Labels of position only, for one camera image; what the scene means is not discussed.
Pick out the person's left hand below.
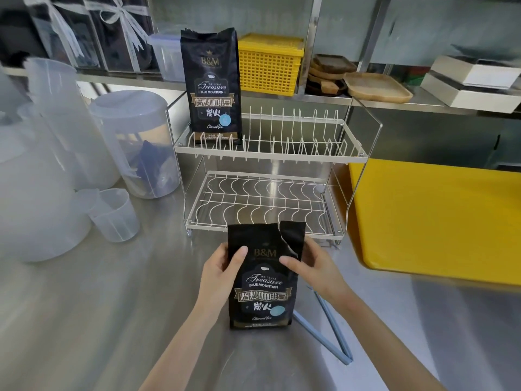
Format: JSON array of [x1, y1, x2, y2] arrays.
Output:
[[195, 242, 249, 320]]

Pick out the person's right hand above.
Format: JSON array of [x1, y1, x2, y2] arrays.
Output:
[[279, 236, 352, 308]]

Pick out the torn black coffee bag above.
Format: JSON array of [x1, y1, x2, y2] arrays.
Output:
[[227, 220, 306, 330]]

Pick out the person's right forearm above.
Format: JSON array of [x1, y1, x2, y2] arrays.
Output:
[[328, 287, 448, 391]]

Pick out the person's left forearm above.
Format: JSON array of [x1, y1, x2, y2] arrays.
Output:
[[138, 307, 213, 391]]

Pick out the light blue plastic tongs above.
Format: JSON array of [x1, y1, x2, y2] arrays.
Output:
[[292, 286, 354, 366]]

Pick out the blue items inside pitcher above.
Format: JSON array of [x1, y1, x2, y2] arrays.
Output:
[[135, 140, 176, 193]]

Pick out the small clear measuring cup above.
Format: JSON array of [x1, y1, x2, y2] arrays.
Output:
[[75, 188, 141, 243]]

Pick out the yellow plastic tray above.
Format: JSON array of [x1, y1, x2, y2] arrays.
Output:
[[348, 159, 521, 286]]

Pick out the clear lidded plastic pitcher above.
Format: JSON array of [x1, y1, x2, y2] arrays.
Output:
[[88, 90, 181, 199]]

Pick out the sealed black coffee bag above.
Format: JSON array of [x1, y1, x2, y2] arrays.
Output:
[[180, 28, 243, 145]]

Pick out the yellow plastic basket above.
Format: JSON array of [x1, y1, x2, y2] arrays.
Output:
[[238, 33, 305, 97]]

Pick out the light wooden tray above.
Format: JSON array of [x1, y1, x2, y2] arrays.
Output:
[[344, 72, 414, 104]]

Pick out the stack of dark wooden trays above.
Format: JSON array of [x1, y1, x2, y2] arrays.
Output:
[[306, 53, 359, 96]]

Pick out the large translucent plastic bucket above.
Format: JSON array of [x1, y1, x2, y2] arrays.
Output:
[[0, 133, 93, 264]]

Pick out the stainless steel shelf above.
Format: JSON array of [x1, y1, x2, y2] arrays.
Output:
[[0, 0, 521, 118]]

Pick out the clear lidded storage container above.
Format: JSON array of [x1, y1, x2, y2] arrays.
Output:
[[148, 31, 186, 83]]

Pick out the tall translucent plastic pitcher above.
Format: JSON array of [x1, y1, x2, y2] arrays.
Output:
[[23, 57, 121, 191]]

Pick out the white flat box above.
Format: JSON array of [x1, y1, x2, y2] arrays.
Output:
[[430, 55, 521, 90], [420, 73, 521, 115]]

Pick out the black ribboned gift box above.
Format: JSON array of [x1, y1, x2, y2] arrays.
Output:
[[21, 0, 103, 70], [83, 0, 160, 73]]

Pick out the white wire dish rack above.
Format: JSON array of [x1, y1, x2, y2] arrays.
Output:
[[165, 91, 383, 247]]

